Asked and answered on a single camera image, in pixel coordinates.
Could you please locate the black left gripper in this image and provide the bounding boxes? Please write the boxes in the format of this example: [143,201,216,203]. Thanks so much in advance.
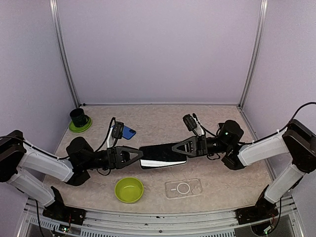
[82,145,146,169]

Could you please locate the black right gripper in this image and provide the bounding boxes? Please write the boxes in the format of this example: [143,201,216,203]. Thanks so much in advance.
[171,134,231,158]

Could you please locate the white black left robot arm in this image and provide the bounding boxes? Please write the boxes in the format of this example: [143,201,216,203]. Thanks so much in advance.
[0,130,143,223]

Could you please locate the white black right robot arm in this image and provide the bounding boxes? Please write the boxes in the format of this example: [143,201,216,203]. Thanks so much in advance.
[172,119,316,224]

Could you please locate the green bowl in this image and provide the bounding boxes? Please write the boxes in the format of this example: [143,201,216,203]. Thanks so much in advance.
[115,177,144,204]

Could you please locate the blue smartphone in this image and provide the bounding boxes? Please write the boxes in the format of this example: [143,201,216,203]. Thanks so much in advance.
[120,126,136,140]

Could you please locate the green saucer plate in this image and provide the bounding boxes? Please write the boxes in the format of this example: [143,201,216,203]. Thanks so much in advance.
[68,116,93,133]

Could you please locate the dark green mug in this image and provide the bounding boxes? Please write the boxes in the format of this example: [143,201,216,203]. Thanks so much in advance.
[70,108,88,127]

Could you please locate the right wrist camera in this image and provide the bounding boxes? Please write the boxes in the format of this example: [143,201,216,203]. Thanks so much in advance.
[183,114,205,136]

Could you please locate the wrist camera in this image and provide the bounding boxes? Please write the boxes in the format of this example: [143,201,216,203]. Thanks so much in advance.
[183,114,205,136]
[106,121,124,148]

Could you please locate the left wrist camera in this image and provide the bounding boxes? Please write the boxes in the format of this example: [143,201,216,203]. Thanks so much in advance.
[106,121,124,148]

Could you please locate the front aluminium rail base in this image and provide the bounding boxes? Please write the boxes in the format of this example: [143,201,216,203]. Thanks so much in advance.
[16,194,306,237]

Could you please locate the right aluminium frame post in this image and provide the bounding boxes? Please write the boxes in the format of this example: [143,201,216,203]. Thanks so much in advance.
[238,0,268,110]

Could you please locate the aluminium frame post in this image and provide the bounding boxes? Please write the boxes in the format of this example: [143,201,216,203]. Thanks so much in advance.
[238,0,268,110]
[49,0,80,108]

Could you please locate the left aluminium frame post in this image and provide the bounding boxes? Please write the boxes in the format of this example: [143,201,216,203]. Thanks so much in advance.
[49,0,80,108]

